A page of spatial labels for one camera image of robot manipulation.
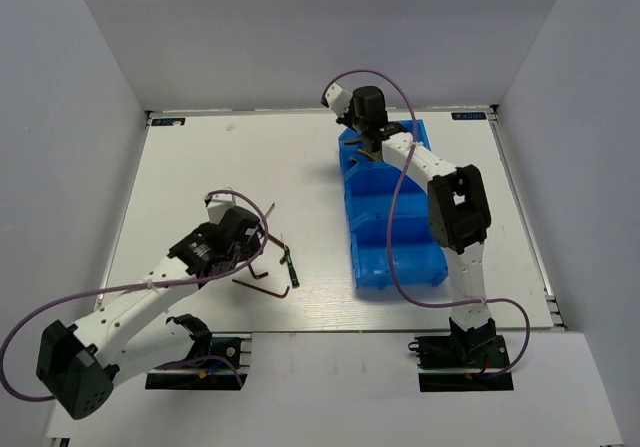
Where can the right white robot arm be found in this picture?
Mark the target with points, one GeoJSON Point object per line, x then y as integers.
{"type": "Point", "coordinates": [457, 207]}

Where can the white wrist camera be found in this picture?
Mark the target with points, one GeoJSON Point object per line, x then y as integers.
{"type": "Point", "coordinates": [337, 99]}
{"type": "Point", "coordinates": [218, 203]}

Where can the blue plastic bin far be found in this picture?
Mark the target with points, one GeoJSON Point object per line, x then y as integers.
{"type": "Point", "coordinates": [369, 186]}

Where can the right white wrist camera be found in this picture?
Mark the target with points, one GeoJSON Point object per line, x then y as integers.
{"type": "Point", "coordinates": [337, 99]}

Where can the blue plastic bin near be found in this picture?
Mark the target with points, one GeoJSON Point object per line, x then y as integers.
{"type": "Point", "coordinates": [418, 259]}

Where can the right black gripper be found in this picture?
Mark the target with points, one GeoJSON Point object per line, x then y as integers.
{"type": "Point", "coordinates": [345, 119]}

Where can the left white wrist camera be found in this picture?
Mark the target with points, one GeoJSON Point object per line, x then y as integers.
{"type": "Point", "coordinates": [218, 203]}

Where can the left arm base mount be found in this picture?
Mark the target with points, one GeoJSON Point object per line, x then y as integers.
{"type": "Point", "coordinates": [215, 362]}

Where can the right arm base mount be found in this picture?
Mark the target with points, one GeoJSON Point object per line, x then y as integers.
{"type": "Point", "coordinates": [440, 370]}

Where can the right corner label sticker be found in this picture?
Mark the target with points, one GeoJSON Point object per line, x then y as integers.
{"type": "Point", "coordinates": [468, 116]}

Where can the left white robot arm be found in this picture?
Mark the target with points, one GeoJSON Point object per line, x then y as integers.
{"type": "Point", "coordinates": [135, 332]}

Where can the corner label sticker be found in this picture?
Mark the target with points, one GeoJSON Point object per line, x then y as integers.
{"type": "Point", "coordinates": [168, 122]}
{"type": "Point", "coordinates": [468, 116]}

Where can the left corner label sticker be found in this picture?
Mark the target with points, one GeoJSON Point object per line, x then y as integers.
{"type": "Point", "coordinates": [168, 122]}

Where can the green black small screwdriver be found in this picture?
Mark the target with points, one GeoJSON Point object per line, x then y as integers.
{"type": "Point", "coordinates": [287, 260]}

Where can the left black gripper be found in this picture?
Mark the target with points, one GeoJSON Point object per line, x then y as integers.
{"type": "Point", "coordinates": [252, 248]}

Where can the brown hex key short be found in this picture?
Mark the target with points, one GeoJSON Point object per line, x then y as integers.
{"type": "Point", "coordinates": [255, 274]}

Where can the brown hex key long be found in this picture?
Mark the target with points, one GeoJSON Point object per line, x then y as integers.
{"type": "Point", "coordinates": [261, 290]}

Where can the blue plastic bin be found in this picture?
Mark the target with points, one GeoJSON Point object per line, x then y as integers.
{"type": "Point", "coordinates": [418, 259]}
{"type": "Point", "coordinates": [369, 186]}

